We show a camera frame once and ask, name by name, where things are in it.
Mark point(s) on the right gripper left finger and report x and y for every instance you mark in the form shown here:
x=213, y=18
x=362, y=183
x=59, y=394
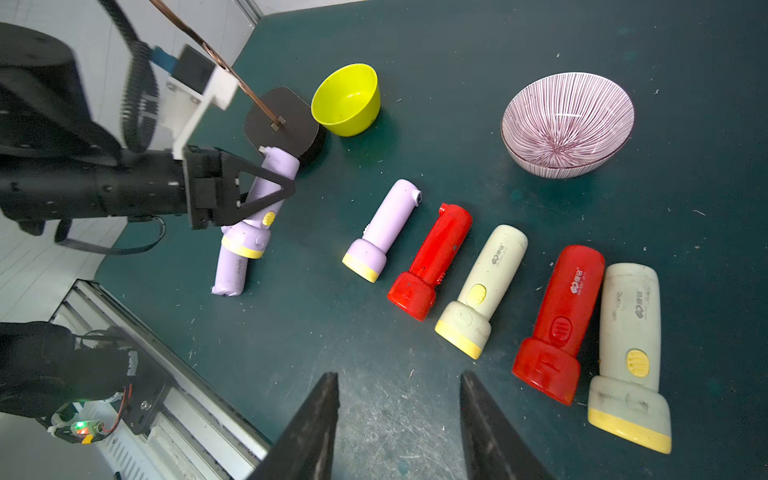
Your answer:
x=305, y=449

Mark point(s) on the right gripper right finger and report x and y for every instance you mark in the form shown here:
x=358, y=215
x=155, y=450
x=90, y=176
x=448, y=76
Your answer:
x=492, y=447

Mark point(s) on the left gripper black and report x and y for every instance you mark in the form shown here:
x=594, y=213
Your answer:
x=203, y=185

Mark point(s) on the purple flashlight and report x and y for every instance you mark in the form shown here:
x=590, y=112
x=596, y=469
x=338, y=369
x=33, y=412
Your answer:
x=230, y=274
x=366, y=256
x=249, y=238

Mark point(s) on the red flashlight horizontal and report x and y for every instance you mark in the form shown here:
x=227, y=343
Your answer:
x=547, y=361

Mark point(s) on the pale green flashlight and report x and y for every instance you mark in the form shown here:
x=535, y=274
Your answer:
x=624, y=397
x=465, y=322

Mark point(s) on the red flashlight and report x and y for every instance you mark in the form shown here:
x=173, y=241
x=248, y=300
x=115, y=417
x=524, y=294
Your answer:
x=414, y=290

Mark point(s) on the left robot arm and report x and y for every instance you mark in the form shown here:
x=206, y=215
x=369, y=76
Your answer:
x=43, y=109

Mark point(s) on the lime green bowl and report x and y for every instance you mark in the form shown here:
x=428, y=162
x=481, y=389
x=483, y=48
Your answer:
x=348, y=101

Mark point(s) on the left green-lit circuit board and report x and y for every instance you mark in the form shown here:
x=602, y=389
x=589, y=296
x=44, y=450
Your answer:
x=83, y=432

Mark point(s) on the dark green table mat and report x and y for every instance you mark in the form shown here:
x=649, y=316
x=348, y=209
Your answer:
x=687, y=196

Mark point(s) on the pink striped bowl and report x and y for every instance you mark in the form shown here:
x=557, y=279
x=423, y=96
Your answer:
x=568, y=124

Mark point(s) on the copper wire jewelry stand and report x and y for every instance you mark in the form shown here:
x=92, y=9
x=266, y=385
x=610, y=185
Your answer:
x=280, y=118

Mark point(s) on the aluminium front rail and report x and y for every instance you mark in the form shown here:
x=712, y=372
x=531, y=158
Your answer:
x=195, y=435

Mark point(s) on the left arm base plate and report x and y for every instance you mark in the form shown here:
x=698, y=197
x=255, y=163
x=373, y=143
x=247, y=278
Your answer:
x=148, y=383

